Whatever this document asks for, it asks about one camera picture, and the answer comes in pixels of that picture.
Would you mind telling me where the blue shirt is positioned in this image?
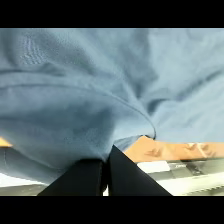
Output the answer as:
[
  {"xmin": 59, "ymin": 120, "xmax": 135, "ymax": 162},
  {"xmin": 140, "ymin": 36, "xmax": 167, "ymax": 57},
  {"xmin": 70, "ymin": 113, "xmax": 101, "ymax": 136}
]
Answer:
[{"xmin": 0, "ymin": 27, "xmax": 224, "ymax": 185}]

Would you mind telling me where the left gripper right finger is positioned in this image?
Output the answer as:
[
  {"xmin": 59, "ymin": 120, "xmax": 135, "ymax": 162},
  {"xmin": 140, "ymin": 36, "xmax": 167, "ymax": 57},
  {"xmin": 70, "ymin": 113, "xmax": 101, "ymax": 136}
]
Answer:
[{"xmin": 107, "ymin": 144, "xmax": 174, "ymax": 197}]

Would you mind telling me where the silver frame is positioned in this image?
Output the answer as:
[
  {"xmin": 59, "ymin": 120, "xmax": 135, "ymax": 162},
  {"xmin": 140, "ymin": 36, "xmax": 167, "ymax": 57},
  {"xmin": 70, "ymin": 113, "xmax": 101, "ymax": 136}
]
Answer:
[{"xmin": 0, "ymin": 157, "xmax": 224, "ymax": 197}]

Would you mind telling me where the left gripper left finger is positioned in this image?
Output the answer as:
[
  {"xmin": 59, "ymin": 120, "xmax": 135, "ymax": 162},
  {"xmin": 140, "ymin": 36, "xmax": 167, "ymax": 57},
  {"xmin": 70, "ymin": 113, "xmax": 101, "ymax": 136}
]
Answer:
[{"xmin": 37, "ymin": 158, "xmax": 105, "ymax": 197}]

